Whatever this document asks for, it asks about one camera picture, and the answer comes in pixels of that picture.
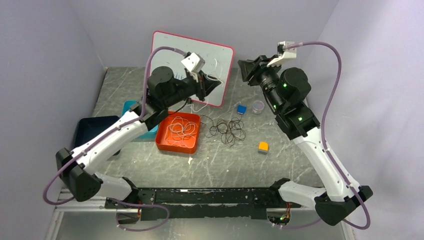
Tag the orange small block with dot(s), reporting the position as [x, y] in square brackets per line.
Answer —
[263, 147]

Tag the dark blue tray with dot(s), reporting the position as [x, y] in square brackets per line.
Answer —
[90, 127]

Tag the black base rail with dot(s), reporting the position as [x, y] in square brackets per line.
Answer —
[196, 203]

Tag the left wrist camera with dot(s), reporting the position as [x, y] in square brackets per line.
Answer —
[193, 63]

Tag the blue small block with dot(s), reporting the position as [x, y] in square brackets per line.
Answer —
[241, 109]

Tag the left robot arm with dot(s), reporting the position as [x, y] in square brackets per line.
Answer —
[77, 168]

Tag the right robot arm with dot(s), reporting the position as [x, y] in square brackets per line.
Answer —
[284, 94]

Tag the orange tray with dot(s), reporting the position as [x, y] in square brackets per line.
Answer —
[179, 132]

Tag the clear plastic cup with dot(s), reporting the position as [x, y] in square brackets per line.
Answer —
[257, 107]

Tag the pink framed whiteboard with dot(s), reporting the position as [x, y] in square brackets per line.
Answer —
[218, 60]

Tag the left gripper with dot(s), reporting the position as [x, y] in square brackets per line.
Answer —
[204, 86]

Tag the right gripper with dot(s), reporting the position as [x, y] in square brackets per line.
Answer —
[248, 67]

